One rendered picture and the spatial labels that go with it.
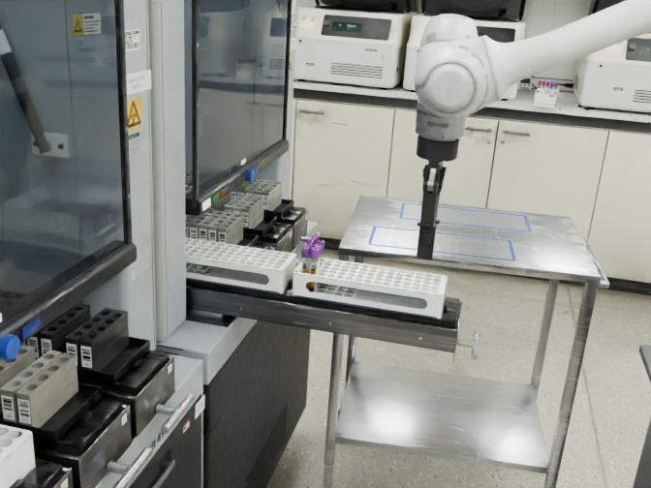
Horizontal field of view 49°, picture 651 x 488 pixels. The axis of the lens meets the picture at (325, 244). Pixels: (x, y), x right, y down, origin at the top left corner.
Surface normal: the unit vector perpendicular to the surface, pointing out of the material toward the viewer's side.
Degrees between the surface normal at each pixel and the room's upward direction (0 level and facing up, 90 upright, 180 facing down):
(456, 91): 93
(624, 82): 90
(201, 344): 0
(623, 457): 0
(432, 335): 90
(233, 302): 90
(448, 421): 0
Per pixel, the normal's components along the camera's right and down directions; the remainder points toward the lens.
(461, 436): 0.06, -0.94
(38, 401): 0.97, 0.13
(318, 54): -0.27, 0.32
